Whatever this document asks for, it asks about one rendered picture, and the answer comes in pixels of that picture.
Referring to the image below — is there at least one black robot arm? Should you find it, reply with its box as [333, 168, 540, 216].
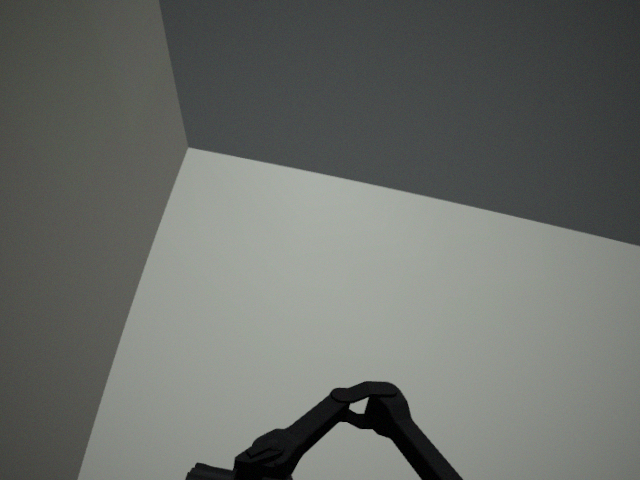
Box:
[186, 381, 463, 480]

